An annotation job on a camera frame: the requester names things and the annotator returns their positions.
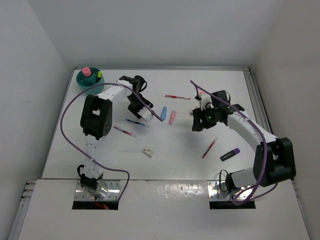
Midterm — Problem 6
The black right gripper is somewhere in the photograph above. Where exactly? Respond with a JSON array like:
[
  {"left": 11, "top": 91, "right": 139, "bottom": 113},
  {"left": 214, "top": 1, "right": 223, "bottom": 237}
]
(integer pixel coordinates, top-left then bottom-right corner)
[{"left": 192, "top": 105, "right": 219, "bottom": 132}]

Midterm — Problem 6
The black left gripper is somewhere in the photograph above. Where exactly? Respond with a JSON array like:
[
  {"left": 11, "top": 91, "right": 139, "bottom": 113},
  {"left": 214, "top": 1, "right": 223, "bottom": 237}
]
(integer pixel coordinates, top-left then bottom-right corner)
[{"left": 126, "top": 94, "right": 153, "bottom": 119}]

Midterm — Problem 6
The pink capped clear tube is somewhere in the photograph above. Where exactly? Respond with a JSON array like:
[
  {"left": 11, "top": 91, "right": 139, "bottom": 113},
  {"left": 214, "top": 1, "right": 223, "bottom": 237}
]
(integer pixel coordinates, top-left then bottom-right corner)
[{"left": 82, "top": 67, "right": 93, "bottom": 78}]

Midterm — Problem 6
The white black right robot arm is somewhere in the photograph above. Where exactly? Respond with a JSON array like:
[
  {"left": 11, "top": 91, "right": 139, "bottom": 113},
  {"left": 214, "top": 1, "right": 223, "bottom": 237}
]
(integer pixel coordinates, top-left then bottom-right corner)
[{"left": 191, "top": 90, "right": 297, "bottom": 193}]

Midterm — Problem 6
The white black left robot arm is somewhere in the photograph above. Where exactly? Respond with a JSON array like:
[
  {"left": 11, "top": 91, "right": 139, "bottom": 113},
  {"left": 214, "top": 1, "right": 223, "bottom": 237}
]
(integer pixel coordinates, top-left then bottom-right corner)
[{"left": 78, "top": 75, "right": 153, "bottom": 191}]

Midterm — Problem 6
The blue pen centre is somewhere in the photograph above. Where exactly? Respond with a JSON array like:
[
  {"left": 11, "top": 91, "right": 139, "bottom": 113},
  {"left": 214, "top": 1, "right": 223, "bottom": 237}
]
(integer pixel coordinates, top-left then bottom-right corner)
[{"left": 125, "top": 118, "right": 150, "bottom": 128}]

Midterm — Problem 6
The red pen lower right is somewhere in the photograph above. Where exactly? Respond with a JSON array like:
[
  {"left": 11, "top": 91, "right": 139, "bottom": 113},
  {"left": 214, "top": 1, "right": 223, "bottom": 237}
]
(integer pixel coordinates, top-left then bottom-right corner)
[{"left": 201, "top": 137, "right": 219, "bottom": 159}]

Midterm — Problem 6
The red pen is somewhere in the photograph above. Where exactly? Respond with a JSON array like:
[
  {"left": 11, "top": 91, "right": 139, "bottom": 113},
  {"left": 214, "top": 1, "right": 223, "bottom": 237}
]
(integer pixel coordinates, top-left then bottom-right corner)
[
  {"left": 201, "top": 137, "right": 219, "bottom": 159},
  {"left": 164, "top": 94, "right": 191, "bottom": 100},
  {"left": 113, "top": 126, "right": 137, "bottom": 138}
]

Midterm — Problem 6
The pink correction tape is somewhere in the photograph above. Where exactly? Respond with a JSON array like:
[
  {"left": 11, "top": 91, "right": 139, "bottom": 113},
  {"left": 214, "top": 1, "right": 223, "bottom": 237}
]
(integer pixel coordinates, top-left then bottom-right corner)
[{"left": 168, "top": 110, "right": 177, "bottom": 125}]

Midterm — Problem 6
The red pen left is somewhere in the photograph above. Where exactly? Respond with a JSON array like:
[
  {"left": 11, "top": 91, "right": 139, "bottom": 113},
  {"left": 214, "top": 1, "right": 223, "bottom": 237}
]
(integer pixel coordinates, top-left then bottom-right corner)
[{"left": 113, "top": 126, "right": 137, "bottom": 138}]

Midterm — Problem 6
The blue correction tape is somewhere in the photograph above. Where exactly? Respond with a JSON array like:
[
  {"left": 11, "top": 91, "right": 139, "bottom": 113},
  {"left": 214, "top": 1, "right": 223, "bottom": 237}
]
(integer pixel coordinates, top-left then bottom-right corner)
[{"left": 160, "top": 106, "right": 167, "bottom": 121}]

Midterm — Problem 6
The red pen top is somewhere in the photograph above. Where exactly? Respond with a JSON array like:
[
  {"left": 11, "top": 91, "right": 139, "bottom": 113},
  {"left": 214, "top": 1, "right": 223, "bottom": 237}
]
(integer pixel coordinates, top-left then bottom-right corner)
[{"left": 164, "top": 94, "right": 191, "bottom": 100}]

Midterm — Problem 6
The purple highlighter black body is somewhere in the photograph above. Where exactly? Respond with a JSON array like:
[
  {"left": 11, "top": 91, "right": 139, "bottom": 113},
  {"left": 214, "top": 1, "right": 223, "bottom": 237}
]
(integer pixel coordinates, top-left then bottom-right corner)
[{"left": 220, "top": 148, "right": 241, "bottom": 161}]

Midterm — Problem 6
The white eraser with sleeve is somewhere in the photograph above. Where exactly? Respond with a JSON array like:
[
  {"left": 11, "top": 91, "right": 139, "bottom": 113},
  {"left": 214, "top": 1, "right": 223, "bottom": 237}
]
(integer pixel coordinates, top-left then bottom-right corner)
[{"left": 142, "top": 147, "right": 155, "bottom": 158}]

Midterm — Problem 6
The teal round desk organizer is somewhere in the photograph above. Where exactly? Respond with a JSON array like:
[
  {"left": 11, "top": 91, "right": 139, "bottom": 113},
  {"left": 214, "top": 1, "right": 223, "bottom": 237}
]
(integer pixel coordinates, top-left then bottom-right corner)
[{"left": 76, "top": 67, "right": 105, "bottom": 95}]

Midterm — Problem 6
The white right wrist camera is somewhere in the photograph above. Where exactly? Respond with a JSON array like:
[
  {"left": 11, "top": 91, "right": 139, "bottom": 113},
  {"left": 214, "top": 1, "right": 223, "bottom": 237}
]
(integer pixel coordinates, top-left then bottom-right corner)
[{"left": 198, "top": 92, "right": 213, "bottom": 111}]

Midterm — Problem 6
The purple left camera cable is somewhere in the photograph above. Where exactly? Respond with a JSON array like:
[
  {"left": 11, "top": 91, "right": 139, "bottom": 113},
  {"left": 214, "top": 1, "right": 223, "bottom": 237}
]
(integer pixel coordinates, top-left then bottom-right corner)
[{"left": 60, "top": 82, "right": 164, "bottom": 198}]

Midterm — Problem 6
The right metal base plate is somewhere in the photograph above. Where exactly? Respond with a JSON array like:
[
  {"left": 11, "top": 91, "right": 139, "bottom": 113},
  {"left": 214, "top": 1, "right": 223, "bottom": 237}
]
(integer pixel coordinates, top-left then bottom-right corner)
[{"left": 207, "top": 180, "right": 253, "bottom": 203}]

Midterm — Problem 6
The metal base plate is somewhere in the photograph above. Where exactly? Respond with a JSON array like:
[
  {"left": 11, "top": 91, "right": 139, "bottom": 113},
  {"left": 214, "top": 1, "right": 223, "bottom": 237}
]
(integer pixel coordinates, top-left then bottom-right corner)
[
  {"left": 207, "top": 180, "right": 253, "bottom": 203},
  {"left": 74, "top": 179, "right": 120, "bottom": 202}
]

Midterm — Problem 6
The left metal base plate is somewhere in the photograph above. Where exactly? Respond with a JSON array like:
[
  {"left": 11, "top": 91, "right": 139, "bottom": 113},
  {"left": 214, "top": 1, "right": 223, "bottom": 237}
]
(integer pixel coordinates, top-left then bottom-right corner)
[{"left": 74, "top": 179, "right": 120, "bottom": 202}]

